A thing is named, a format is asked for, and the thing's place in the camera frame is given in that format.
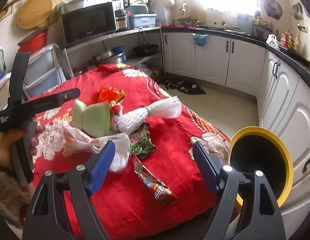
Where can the white kitchen cabinets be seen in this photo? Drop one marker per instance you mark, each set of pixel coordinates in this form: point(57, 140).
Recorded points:
point(282, 96)

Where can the brown fur sleeve forearm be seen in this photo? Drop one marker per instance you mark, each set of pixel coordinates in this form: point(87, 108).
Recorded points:
point(14, 202)

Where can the white plastic bag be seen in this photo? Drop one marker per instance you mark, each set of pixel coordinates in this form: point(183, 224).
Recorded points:
point(76, 141)

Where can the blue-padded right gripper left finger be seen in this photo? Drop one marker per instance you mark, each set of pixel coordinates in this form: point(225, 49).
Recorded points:
point(47, 216)

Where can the blue dish rack box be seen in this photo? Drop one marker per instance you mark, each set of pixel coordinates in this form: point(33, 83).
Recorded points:
point(139, 16)

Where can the black floor mat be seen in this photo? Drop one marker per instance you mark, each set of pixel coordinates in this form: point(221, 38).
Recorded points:
point(184, 86)

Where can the red snack wrapper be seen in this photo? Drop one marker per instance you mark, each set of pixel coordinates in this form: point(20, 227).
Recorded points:
point(158, 188)

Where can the black countertop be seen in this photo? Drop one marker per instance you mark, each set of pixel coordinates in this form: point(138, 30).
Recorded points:
point(299, 67)

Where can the black wok pan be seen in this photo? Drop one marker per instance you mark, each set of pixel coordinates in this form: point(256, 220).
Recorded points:
point(146, 49)

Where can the blue hanging basket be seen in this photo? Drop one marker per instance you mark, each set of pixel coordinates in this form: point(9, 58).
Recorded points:
point(200, 39)

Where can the round bamboo tray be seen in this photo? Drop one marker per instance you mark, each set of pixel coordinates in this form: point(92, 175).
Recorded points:
point(37, 13)

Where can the yellow black trash bin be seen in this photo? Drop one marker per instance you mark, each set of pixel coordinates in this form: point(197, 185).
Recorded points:
point(255, 148)

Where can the person's left hand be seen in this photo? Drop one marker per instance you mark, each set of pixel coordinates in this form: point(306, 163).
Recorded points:
point(13, 135)

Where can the red floral tablecloth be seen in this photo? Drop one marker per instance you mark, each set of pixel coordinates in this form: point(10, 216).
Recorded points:
point(126, 207)

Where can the black electric kettle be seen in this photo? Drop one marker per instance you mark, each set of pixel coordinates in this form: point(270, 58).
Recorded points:
point(119, 7)

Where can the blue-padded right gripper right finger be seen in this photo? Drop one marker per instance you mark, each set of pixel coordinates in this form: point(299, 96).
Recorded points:
point(260, 216)

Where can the green pea snack bag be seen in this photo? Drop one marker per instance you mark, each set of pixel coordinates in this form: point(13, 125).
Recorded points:
point(140, 142)

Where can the steel pot with lid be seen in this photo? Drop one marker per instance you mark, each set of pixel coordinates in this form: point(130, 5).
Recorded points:
point(108, 57)

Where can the grey plastic drawer unit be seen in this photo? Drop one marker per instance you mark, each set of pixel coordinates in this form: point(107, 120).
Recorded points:
point(44, 71)

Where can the red plastic basin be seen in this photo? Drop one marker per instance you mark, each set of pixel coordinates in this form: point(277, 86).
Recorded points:
point(33, 42)

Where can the orange wrapper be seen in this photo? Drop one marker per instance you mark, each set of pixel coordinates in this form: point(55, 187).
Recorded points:
point(106, 94)

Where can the black microwave oven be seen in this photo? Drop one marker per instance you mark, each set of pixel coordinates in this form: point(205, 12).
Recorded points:
point(87, 22)

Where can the wall fan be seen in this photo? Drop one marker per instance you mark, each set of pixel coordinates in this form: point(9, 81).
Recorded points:
point(273, 9)

